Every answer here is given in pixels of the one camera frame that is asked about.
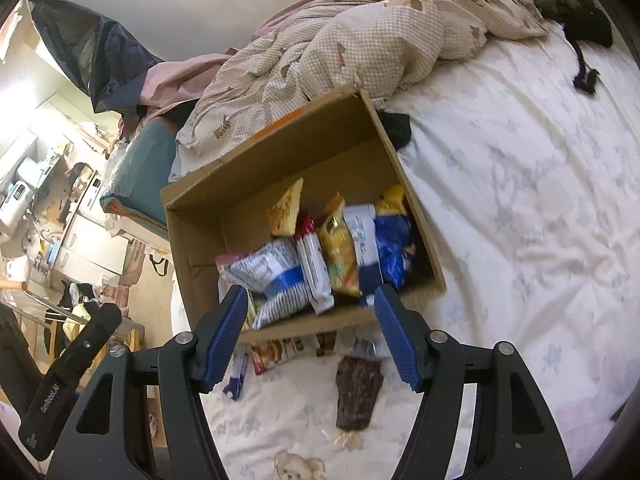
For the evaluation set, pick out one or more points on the white water heater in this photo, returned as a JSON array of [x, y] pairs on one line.
[[15, 200]]

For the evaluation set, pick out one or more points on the brown cardboard box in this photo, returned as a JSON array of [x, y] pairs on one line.
[[225, 200]]

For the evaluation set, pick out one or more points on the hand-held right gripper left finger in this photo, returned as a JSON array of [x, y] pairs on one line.
[[225, 340]]

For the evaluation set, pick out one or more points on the slim blue white snack packet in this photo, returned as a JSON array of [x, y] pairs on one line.
[[235, 377]]

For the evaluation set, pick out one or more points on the white red snack packet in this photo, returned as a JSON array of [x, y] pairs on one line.
[[315, 275]]

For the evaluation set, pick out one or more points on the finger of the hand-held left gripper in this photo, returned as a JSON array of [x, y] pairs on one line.
[[95, 340]]

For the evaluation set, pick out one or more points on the red beige striped snack packet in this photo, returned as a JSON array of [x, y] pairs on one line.
[[267, 355]]

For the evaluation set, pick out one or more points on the blue snack bag yellow top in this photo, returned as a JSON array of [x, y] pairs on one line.
[[395, 250]]

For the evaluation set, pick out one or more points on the dark brown snack packet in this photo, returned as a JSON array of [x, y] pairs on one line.
[[357, 395]]

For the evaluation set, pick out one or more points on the tan snack packet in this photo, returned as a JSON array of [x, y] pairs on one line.
[[285, 210]]

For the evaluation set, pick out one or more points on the silver white snack packet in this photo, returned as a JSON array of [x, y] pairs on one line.
[[362, 345]]

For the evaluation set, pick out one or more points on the pink cloth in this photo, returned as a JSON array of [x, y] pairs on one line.
[[170, 85]]

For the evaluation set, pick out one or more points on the white kitchen cabinet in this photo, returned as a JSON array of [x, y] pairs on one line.
[[90, 245]]

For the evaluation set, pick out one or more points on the checked beige quilt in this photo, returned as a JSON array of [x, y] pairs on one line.
[[360, 50]]

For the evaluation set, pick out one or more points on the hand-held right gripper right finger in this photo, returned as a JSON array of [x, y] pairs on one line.
[[400, 345]]

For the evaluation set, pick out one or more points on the white shopping bag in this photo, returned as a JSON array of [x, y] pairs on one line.
[[150, 265]]

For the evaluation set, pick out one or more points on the small black cloth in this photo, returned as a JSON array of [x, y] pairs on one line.
[[397, 130]]

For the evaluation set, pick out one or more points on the narrow white blue snack packet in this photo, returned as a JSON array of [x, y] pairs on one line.
[[362, 245]]

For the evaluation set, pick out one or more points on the large white blue snack bag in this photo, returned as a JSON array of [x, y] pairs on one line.
[[270, 270]]

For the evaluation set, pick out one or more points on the dark hanging jacket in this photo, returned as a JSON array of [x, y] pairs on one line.
[[95, 55]]

